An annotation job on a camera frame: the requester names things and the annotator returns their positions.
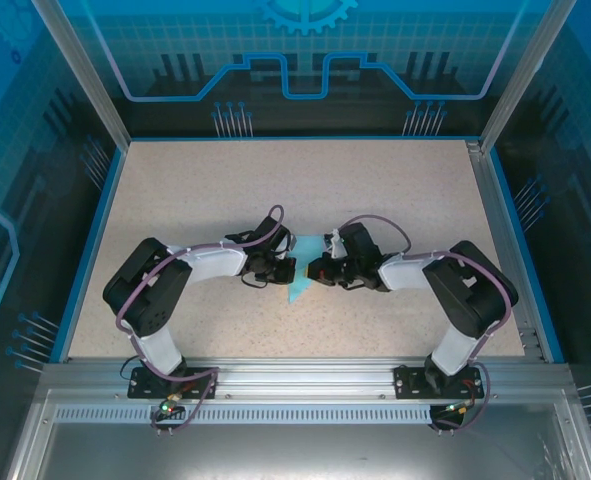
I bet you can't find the light blue paper sheet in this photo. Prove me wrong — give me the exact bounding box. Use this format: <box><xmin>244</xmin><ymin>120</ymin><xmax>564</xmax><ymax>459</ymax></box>
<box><xmin>283</xmin><ymin>234</ymin><xmax>326</xmax><ymax>305</ymax></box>

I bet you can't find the blue table edge strip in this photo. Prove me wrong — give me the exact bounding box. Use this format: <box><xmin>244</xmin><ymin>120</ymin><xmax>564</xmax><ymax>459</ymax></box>
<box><xmin>489</xmin><ymin>148</ymin><xmax>565</xmax><ymax>364</ymax></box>
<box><xmin>49</xmin><ymin>147</ymin><xmax>129</xmax><ymax>364</ymax></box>

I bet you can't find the steel front tray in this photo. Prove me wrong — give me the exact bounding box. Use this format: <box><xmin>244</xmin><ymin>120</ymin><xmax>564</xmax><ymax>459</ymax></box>
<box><xmin>4</xmin><ymin>389</ymin><xmax>591</xmax><ymax>480</ymax></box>

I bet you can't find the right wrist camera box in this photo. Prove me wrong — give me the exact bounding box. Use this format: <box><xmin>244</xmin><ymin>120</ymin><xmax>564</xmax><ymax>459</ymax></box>
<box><xmin>322</xmin><ymin>228</ymin><xmax>346</xmax><ymax>257</ymax></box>

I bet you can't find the aluminium mounting rail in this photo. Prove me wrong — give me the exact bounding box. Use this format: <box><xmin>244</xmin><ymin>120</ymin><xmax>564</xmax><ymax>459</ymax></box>
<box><xmin>42</xmin><ymin>357</ymin><xmax>571</xmax><ymax>397</ymax></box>

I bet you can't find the aluminium side rail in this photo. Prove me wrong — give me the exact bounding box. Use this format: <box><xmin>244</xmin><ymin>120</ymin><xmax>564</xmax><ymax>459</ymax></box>
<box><xmin>467</xmin><ymin>140</ymin><xmax>546</xmax><ymax>361</ymax></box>

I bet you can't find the slotted grey cable duct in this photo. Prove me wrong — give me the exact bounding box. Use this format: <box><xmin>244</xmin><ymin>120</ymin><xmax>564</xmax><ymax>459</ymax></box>
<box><xmin>53</xmin><ymin>405</ymin><xmax>476</xmax><ymax>426</ymax></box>

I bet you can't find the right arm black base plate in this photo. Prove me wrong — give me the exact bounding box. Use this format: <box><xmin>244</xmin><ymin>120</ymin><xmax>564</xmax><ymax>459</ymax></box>
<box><xmin>393</xmin><ymin>364</ymin><xmax>485</xmax><ymax>400</ymax></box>

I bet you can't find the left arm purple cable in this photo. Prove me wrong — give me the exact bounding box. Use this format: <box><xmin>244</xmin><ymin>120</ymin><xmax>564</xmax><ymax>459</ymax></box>
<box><xmin>116</xmin><ymin>203</ymin><xmax>285</xmax><ymax>434</ymax></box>

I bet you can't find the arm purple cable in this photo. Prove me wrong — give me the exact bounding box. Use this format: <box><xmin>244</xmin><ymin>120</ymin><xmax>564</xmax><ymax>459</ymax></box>
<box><xmin>116</xmin><ymin>203</ymin><xmax>285</xmax><ymax>434</ymax></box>
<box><xmin>337</xmin><ymin>214</ymin><xmax>516</xmax><ymax>434</ymax></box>

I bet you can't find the cable connector with green light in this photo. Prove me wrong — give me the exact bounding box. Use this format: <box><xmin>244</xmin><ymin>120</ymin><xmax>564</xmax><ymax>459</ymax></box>
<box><xmin>158</xmin><ymin>392</ymin><xmax>184</xmax><ymax>417</ymax></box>
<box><xmin>442</xmin><ymin>398</ymin><xmax>476</xmax><ymax>417</ymax></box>

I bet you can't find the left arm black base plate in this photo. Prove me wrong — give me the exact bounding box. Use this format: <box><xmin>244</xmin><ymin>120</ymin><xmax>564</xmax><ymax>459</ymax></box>
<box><xmin>127</xmin><ymin>367</ymin><xmax>219</xmax><ymax>400</ymax></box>

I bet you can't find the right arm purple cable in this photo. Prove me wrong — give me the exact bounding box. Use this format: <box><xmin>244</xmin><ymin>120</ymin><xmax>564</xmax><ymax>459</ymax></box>
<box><xmin>337</xmin><ymin>214</ymin><xmax>516</xmax><ymax>434</ymax></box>

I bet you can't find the aluminium frame post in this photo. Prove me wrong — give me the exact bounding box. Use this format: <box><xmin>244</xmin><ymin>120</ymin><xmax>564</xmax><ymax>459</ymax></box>
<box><xmin>32</xmin><ymin>0</ymin><xmax>131</xmax><ymax>151</ymax></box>
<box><xmin>479</xmin><ymin>0</ymin><xmax>579</xmax><ymax>154</ymax></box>

